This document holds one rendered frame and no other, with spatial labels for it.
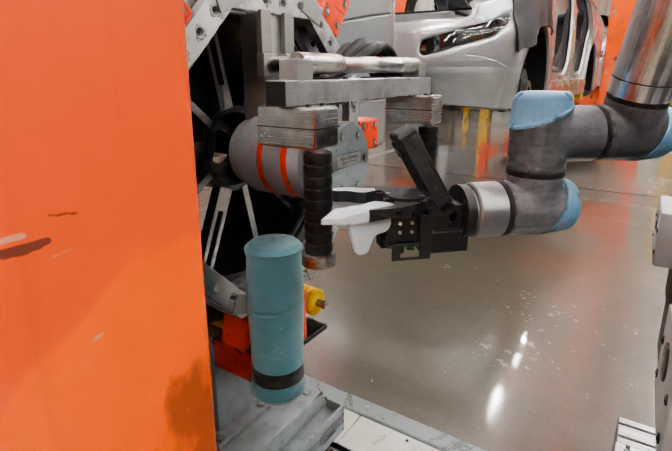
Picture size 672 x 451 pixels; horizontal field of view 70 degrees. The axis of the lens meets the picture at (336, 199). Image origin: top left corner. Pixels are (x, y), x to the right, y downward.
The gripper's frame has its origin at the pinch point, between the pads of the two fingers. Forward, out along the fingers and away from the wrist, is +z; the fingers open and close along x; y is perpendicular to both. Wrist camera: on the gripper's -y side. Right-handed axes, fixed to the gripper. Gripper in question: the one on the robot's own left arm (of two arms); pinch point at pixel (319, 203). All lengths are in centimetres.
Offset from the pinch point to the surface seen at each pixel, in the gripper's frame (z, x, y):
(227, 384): 14, 36, 50
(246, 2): 7.2, 21.9, -26.1
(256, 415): 9, 37, 60
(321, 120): -0.1, -1.9, -10.5
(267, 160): 5.1, 19.2, -2.2
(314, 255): 0.9, -1.5, 6.4
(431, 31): -113, 244, -40
